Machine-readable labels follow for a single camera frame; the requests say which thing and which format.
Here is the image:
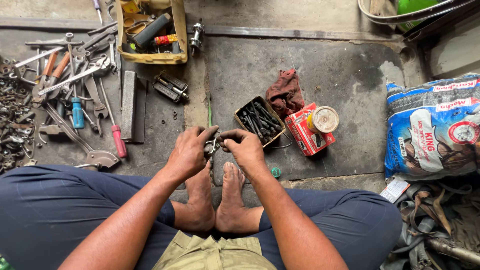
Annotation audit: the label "person's right hand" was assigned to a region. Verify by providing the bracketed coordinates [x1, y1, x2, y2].
[218, 128, 265, 181]

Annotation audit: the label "person's left hand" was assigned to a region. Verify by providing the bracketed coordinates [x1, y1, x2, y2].
[165, 125, 220, 184]

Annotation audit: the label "small metal brake part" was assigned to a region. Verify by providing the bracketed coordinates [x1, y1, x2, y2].
[205, 136, 223, 157]

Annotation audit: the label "cardboard box of black bolts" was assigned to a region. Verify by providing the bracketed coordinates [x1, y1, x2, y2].
[234, 95, 287, 148]

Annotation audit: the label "person's right foot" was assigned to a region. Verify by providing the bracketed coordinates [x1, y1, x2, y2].
[215, 161, 265, 235]

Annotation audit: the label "person's foot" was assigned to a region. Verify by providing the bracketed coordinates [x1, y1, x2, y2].
[170, 160, 217, 233]
[215, 161, 265, 235]

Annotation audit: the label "person's left foot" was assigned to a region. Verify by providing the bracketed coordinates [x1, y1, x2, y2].
[170, 160, 217, 233]

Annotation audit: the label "red cardboard box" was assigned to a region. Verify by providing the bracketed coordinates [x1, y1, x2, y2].
[284, 102, 337, 157]

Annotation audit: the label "black bicycle pedal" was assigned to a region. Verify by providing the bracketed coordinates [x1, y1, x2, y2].
[152, 71, 190, 103]

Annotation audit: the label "dark red rag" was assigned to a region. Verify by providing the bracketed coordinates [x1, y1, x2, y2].
[265, 68, 305, 118]

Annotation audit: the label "grey stone block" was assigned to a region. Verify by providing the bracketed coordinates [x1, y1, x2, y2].
[120, 70, 138, 141]

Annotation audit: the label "yellow tin with white lid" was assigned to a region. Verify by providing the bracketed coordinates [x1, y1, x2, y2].
[306, 106, 340, 134]

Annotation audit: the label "grey metal lever tool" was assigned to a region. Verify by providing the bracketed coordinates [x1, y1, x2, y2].
[44, 102, 121, 170]

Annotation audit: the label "yellow plastic crate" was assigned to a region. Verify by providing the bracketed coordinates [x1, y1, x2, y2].
[115, 0, 188, 65]

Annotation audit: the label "person's khaki shirt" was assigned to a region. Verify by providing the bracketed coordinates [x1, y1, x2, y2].
[152, 229, 278, 270]

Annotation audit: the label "red and yellow packet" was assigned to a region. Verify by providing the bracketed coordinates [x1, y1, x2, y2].
[154, 34, 179, 46]

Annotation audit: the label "silver wheel hub axle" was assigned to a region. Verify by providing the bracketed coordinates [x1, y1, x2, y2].
[188, 18, 205, 57]

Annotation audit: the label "heap of metal hand tools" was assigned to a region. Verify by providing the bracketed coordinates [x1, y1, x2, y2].
[13, 20, 122, 137]

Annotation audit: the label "silver flat toothed bar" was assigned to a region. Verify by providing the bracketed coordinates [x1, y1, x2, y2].
[37, 57, 112, 96]

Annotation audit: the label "person's dark blue trousers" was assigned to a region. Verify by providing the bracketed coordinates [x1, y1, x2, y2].
[0, 164, 404, 270]

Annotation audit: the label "white paper label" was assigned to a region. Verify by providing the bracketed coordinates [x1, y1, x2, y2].
[379, 177, 411, 204]

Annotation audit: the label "heap of nuts and small parts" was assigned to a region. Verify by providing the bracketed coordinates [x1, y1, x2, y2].
[0, 56, 44, 174]

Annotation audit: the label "blue printed tube bag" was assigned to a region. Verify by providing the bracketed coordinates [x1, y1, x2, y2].
[384, 73, 480, 181]

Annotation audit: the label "heap of old rubber tubes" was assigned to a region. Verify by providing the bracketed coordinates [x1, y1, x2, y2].
[380, 176, 480, 270]

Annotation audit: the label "silver bicycle rim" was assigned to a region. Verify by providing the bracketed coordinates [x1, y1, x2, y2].
[357, 0, 480, 25]

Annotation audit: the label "green plastic container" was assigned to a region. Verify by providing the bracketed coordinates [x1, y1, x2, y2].
[396, 0, 444, 33]

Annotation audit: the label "thin black wire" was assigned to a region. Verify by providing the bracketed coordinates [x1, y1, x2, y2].
[265, 131, 293, 149]

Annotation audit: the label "red-handled screwdriver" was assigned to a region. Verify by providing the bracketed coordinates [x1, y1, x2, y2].
[98, 77, 128, 159]

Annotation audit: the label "blue-handled screwdriver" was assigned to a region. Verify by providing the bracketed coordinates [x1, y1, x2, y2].
[67, 43, 85, 130]

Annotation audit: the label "black handlebar grip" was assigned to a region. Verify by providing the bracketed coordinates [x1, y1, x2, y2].
[133, 13, 172, 49]

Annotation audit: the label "orange-handled pliers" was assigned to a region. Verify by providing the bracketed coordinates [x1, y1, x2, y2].
[31, 50, 71, 104]

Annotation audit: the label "purple-handled screwdriver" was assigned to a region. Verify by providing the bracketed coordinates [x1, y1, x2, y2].
[92, 0, 103, 26]

